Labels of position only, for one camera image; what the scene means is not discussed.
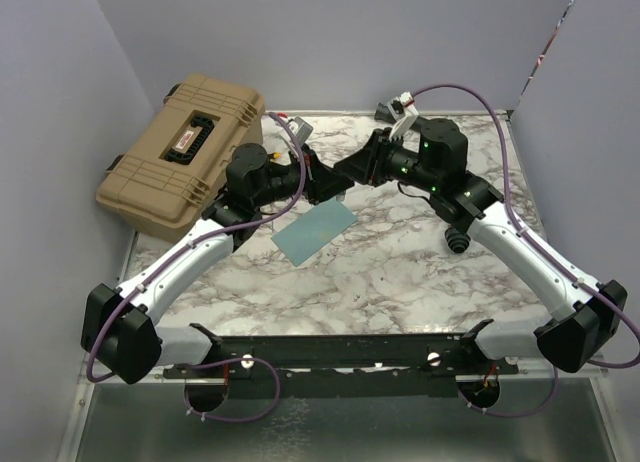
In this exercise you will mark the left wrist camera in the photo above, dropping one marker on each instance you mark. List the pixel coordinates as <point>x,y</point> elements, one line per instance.
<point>299,126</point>

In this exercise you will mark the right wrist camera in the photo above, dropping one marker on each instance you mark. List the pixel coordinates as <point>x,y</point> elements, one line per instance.
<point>405,114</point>

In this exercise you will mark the tan plastic tool case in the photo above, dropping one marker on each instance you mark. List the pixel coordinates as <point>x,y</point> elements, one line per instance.
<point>175,169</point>

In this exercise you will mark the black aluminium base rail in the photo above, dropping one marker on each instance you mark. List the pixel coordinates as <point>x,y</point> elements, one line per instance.
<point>214,369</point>

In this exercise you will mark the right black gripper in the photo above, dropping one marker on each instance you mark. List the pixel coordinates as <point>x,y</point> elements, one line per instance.
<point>367,166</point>

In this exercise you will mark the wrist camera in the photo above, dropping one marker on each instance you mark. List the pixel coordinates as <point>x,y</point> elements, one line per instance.
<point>299,126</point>
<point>405,114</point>

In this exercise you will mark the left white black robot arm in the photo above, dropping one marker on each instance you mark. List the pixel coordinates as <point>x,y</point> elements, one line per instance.
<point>120,325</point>

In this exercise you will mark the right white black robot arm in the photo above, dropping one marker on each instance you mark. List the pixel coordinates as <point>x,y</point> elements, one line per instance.
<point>583,312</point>

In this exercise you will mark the teal paper envelope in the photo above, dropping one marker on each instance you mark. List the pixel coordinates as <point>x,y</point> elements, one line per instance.
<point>313,230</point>

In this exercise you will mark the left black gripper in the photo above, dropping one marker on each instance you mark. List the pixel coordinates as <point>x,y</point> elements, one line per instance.
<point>321,181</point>

